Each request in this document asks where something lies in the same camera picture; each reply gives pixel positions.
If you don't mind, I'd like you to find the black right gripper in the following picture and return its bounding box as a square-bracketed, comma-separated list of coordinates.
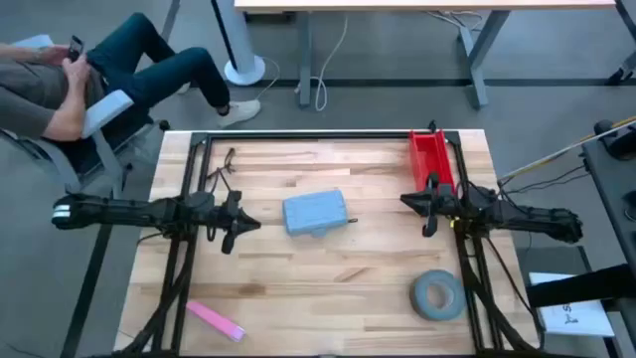
[399, 172, 457, 239]

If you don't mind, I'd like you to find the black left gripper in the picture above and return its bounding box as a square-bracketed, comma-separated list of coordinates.
[191, 190, 262, 255]

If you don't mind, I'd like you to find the blue-grey plastic tool case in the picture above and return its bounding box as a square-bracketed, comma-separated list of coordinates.
[281, 188, 350, 240]

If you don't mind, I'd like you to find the red plastic bin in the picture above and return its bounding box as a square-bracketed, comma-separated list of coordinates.
[407, 129, 457, 193]

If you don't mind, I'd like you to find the pink flat bar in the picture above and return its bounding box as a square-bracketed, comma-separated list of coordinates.
[186, 299, 247, 343]

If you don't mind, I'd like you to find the yellow and white rod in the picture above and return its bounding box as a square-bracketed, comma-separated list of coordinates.
[496, 116, 636, 183]

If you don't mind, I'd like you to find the grey column with round base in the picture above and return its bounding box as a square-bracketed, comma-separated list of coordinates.
[211, 0, 267, 87]

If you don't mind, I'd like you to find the person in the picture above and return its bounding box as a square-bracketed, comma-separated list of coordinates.
[0, 12, 263, 143]

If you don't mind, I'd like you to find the grey office chair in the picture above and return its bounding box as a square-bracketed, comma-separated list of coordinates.
[0, 33, 173, 200]

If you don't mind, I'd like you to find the black flat bar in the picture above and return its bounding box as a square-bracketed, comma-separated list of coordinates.
[525, 263, 636, 309]

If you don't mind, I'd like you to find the black side table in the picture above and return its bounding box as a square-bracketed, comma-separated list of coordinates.
[580, 118, 636, 358]

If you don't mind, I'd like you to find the wooden desk with grey legs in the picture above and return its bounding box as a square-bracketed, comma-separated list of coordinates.
[233, 0, 617, 110]

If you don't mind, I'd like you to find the white paper sheet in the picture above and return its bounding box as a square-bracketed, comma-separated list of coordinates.
[529, 271, 616, 338]

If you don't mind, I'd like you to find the black rounded device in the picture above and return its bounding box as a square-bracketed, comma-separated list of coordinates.
[593, 118, 636, 161]

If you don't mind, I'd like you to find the black phone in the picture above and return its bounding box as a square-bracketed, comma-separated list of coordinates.
[67, 34, 85, 64]

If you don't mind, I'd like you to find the grey duct tape roll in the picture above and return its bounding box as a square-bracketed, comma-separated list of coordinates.
[409, 269, 467, 322]

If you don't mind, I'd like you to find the thick white cable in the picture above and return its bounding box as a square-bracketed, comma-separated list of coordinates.
[295, 12, 349, 113]

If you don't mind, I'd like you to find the thin white cable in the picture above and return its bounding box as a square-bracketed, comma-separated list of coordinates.
[255, 57, 282, 100]

